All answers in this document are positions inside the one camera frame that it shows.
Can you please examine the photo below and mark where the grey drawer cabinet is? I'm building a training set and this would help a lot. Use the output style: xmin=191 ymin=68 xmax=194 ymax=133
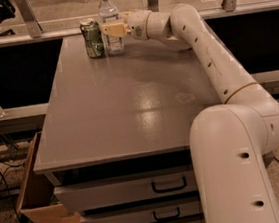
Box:
xmin=34 ymin=37 xmax=220 ymax=218

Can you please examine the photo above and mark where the brown cardboard box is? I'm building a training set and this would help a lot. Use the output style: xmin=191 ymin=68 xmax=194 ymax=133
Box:
xmin=16 ymin=132 xmax=81 ymax=223

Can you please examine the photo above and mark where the blue label plastic water bottle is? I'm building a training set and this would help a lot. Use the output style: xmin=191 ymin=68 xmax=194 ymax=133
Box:
xmin=98 ymin=0 xmax=124 ymax=55

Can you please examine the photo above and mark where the top grey drawer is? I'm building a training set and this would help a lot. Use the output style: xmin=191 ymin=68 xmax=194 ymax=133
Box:
xmin=54 ymin=170 xmax=198 ymax=212

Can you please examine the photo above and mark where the left metal window post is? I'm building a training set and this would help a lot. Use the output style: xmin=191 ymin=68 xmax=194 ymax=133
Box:
xmin=14 ymin=0 xmax=42 ymax=38

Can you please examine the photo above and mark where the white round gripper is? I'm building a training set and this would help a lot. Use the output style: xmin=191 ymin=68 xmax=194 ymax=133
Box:
xmin=100 ymin=10 xmax=151 ymax=41

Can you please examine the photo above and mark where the middle grey drawer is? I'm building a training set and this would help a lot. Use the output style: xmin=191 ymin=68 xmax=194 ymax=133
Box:
xmin=80 ymin=201 xmax=202 ymax=223

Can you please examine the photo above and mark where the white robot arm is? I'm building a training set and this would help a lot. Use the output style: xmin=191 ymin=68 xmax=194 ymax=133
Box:
xmin=101 ymin=4 xmax=279 ymax=223

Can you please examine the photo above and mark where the green soda can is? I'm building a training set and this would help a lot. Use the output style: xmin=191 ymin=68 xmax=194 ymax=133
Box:
xmin=79 ymin=18 xmax=105 ymax=58

